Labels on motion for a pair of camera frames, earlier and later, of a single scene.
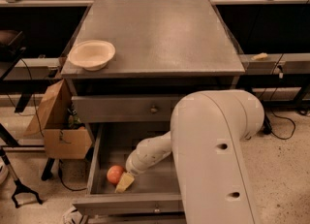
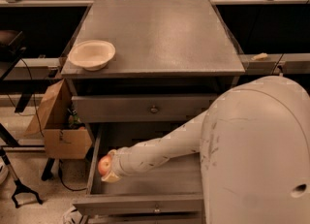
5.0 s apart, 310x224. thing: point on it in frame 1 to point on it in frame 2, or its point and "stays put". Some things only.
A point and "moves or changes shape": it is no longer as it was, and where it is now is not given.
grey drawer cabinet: (166, 49) stays put
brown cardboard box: (64, 136) stays put
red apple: (114, 174) moves or changes shape
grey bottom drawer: (136, 218) stays put
